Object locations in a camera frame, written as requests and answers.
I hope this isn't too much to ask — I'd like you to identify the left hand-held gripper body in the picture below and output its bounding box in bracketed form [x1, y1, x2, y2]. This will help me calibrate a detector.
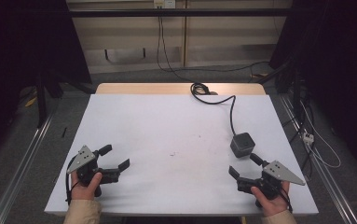
[66, 145, 120, 198]

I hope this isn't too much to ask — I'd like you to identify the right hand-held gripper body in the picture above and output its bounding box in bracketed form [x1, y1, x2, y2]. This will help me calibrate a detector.
[237, 160, 307, 201]

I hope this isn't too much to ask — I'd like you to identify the person's right hand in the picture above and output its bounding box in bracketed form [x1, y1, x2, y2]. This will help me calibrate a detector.
[250, 181, 293, 218]

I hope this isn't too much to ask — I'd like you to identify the person's left hand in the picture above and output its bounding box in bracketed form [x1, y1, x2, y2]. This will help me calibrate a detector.
[70, 171, 103, 202]

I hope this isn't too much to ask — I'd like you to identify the black cube device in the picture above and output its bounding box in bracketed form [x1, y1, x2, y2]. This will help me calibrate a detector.
[229, 132, 256, 159]

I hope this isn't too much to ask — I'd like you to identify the white power strip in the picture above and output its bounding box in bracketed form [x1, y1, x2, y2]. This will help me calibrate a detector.
[301, 130, 316, 146]

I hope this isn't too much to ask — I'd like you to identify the white table cover board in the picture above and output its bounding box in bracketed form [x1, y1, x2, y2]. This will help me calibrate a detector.
[44, 93, 320, 217]

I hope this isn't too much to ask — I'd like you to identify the black metal stand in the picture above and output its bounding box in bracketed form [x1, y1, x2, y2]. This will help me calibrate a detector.
[35, 73, 48, 129]

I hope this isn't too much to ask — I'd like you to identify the yellow floor tape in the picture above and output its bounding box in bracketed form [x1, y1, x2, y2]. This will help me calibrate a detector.
[24, 95, 38, 108]

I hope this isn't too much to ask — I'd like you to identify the black curtain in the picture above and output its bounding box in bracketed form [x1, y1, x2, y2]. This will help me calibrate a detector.
[0, 0, 92, 162]
[268, 0, 357, 178]

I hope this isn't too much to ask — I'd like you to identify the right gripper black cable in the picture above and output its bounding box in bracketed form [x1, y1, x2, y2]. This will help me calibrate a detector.
[278, 186, 294, 215]

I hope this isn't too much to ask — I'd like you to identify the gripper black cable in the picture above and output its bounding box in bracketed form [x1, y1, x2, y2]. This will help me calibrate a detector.
[64, 156, 80, 206]
[278, 186, 294, 215]

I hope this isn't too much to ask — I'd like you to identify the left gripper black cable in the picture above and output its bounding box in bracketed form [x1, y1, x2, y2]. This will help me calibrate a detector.
[64, 156, 80, 206]

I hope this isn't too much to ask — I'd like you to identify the metal floor rail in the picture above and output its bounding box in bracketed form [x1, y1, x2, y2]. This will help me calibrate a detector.
[279, 93, 357, 224]
[0, 113, 57, 224]

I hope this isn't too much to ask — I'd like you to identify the black cube device cable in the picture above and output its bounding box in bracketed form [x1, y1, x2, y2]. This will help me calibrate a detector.
[190, 81, 238, 136]

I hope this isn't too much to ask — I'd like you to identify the white floor cable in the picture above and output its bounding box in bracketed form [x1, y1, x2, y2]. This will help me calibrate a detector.
[299, 100, 342, 170]

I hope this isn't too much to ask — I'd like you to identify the black hanging wall cable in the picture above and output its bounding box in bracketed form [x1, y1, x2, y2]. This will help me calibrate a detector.
[156, 15, 271, 82]

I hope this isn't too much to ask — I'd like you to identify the black horizontal frame bar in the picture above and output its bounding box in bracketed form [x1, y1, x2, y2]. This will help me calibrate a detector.
[68, 7, 293, 19]

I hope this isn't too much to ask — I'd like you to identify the white wall socket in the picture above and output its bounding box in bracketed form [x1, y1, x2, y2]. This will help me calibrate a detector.
[153, 0, 177, 9]

